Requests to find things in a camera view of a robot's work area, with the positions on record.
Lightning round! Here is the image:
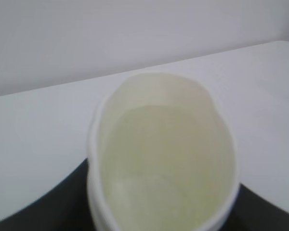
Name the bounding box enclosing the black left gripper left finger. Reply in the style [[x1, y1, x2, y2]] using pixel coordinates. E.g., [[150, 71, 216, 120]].
[[0, 160, 96, 231]]

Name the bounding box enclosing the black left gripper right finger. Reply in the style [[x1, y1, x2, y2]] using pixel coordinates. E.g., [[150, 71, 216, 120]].
[[221, 184, 289, 231]]

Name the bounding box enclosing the white paper cup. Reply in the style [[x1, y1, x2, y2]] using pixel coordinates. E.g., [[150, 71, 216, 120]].
[[87, 72, 239, 231]]

